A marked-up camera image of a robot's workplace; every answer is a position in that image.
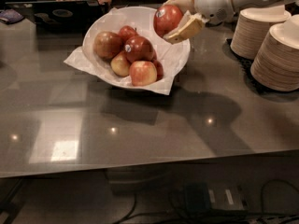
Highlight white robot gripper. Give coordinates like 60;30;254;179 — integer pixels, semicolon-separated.
163;0;235;44

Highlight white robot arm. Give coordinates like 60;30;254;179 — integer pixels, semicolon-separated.
163;0;296;44

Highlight white bowl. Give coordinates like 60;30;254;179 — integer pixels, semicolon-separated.
82;6;192;90

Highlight dark red apple with sticker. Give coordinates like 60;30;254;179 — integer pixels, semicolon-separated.
124;35;154;63

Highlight hidden red apple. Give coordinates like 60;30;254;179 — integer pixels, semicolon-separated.
152;60;164;81

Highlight small red apple back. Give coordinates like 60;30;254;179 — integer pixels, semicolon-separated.
119;25;138;43

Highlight pink yellow front apple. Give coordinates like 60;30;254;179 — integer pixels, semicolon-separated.
129;61;157;86

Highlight yellow green apple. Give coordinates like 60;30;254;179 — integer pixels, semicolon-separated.
110;51;131;77

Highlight brownish red apple left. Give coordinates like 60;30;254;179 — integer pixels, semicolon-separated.
93;31;123;60

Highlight white paper liner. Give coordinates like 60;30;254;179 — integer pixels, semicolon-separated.
63;7;188;96

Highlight left stack paper plates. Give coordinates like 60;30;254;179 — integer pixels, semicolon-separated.
230;5;291;60

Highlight stack paper plates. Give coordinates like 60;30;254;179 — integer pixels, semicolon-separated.
250;15;299;91
230;5;291;60

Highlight black tray under plates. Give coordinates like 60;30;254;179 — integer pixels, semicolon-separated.
226;38;299;95

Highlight right stack paper plates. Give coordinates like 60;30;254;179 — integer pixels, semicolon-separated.
250;15;299;91

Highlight black laptop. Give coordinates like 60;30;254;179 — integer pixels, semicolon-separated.
6;0;108;32

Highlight blue box under table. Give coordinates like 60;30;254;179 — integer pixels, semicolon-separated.
183;182;248;215

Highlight black cable under table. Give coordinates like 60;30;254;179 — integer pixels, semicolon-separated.
111;179;299;224

